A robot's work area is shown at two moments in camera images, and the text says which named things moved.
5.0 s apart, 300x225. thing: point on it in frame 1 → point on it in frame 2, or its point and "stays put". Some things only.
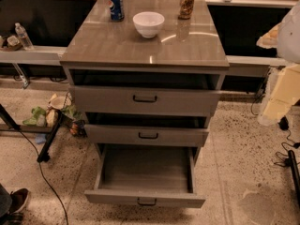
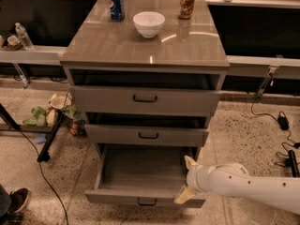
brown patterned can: (187, 3) stays put
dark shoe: (19, 198) stays put
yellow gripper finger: (269, 39) → (184, 196)
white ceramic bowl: (148, 23) stays put
